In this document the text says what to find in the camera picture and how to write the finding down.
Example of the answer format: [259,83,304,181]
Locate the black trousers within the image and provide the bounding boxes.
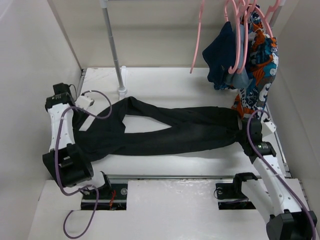
[73,96,239,162]

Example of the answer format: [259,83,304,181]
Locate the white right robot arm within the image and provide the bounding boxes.
[231,118,318,240]

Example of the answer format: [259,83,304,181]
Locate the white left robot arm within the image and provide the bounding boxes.
[42,83,94,188]

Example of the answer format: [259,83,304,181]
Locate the pink hanger with navy garment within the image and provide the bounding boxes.
[224,0,249,74]

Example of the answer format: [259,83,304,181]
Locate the pink hanger with patterned garment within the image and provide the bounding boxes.
[246,0,274,38]

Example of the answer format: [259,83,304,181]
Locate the empty pink hanger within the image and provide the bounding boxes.
[189,0,205,74]

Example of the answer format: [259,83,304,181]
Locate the grey blue hanging garment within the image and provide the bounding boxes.
[225,24,251,89]

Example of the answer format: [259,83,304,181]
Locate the white rack left foot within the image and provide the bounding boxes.
[116,65,128,100]

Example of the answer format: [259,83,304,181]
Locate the patterned orange teal garment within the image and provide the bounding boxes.
[232,11,279,119]

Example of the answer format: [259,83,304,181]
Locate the navy blue hanging garment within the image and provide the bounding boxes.
[202,21,236,90]

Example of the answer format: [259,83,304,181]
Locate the silver rack right pole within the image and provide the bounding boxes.
[265,0,286,29]

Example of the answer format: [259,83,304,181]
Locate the silver rack pole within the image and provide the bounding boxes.
[99,0,120,74]
[265,0,286,29]

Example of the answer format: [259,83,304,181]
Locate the silver rack left pole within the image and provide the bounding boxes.
[99,0,120,74]

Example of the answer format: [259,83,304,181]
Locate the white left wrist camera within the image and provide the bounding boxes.
[75,95,95,110]

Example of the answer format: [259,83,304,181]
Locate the metal rail strip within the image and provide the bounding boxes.
[104,174,292,181]

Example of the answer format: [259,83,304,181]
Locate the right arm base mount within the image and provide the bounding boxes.
[213,182,256,211]

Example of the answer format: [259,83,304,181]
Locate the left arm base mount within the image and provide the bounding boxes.
[80,171,128,211]

